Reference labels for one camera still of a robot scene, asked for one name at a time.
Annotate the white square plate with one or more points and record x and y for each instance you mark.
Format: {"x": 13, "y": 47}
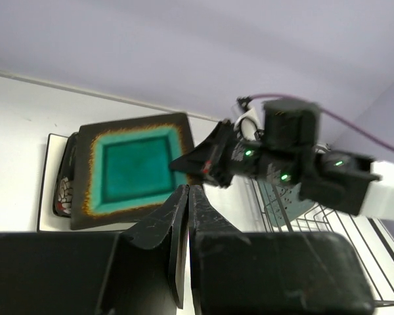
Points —
{"x": 47, "y": 221}

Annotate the wire dish rack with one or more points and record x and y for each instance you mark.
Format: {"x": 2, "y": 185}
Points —
{"x": 373, "y": 244}

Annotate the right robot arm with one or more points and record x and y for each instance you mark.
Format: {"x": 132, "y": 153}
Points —
{"x": 284, "y": 153}

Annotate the black floral square plate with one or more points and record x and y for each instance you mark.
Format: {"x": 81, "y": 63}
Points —
{"x": 62, "y": 203}

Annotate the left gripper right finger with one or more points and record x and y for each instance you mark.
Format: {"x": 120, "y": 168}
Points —
{"x": 202, "y": 217}

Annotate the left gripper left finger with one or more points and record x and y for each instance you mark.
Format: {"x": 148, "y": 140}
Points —
{"x": 153, "y": 253}

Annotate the light blue rectangular plate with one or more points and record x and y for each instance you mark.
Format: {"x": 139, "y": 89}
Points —
{"x": 282, "y": 205}

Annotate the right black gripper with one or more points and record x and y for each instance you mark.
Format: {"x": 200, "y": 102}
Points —
{"x": 222, "y": 155}

